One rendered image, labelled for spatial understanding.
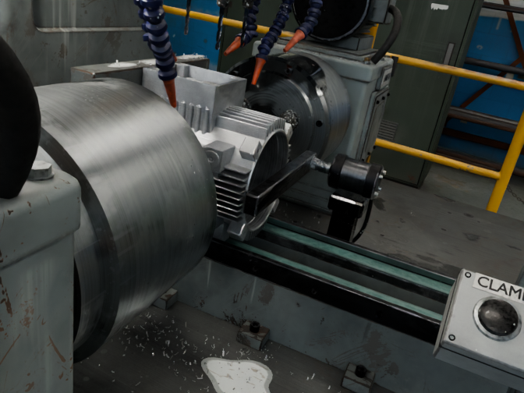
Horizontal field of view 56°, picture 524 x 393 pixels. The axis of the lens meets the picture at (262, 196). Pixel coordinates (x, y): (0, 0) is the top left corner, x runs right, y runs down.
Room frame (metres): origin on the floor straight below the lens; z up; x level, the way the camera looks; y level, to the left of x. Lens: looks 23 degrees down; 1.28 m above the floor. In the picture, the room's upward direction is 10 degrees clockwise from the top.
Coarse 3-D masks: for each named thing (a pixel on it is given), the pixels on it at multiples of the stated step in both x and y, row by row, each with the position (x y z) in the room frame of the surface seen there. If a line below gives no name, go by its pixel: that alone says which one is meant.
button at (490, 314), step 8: (488, 304) 0.34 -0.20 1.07; (496, 304) 0.34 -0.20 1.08; (504, 304) 0.34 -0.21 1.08; (480, 312) 0.34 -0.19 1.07; (488, 312) 0.34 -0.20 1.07; (496, 312) 0.34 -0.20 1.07; (504, 312) 0.34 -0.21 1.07; (512, 312) 0.34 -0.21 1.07; (480, 320) 0.34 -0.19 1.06; (488, 320) 0.33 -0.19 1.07; (496, 320) 0.33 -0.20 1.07; (504, 320) 0.33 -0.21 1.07; (512, 320) 0.33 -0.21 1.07; (488, 328) 0.33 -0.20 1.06; (496, 328) 0.33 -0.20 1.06; (504, 328) 0.33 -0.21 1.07; (512, 328) 0.33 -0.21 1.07
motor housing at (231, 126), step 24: (216, 120) 0.68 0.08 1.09; (240, 120) 0.67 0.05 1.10; (264, 120) 0.67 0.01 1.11; (240, 144) 0.65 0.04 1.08; (264, 144) 0.65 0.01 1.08; (288, 144) 0.74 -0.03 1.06; (240, 168) 0.62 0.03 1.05; (264, 168) 0.77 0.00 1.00; (216, 192) 0.61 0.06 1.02; (240, 192) 0.60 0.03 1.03; (240, 216) 0.62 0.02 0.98; (264, 216) 0.71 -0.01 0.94
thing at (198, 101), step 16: (176, 64) 0.78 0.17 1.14; (144, 80) 0.70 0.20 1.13; (160, 80) 0.69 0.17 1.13; (176, 80) 0.68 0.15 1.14; (192, 80) 0.68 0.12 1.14; (208, 80) 0.78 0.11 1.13; (224, 80) 0.77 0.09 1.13; (240, 80) 0.74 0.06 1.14; (160, 96) 0.69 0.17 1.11; (176, 96) 0.68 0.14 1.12; (192, 96) 0.68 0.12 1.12; (208, 96) 0.67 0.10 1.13; (224, 96) 0.69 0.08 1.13; (240, 96) 0.74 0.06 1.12; (192, 112) 0.67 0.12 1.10; (208, 112) 0.67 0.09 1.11; (192, 128) 0.67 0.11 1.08; (208, 128) 0.67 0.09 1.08
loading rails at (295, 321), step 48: (288, 240) 0.70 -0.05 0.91; (336, 240) 0.71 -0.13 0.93; (192, 288) 0.64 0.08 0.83; (240, 288) 0.61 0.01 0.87; (288, 288) 0.59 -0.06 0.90; (336, 288) 0.57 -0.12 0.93; (384, 288) 0.65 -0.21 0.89; (432, 288) 0.63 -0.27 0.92; (240, 336) 0.57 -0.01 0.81; (288, 336) 0.59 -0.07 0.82; (336, 336) 0.56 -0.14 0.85; (384, 336) 0.54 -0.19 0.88; (432, 336) 0.52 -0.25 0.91; (384, 384) 0.54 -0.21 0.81; (432, 384) 0.52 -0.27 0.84; (480, 384) 0.50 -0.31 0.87
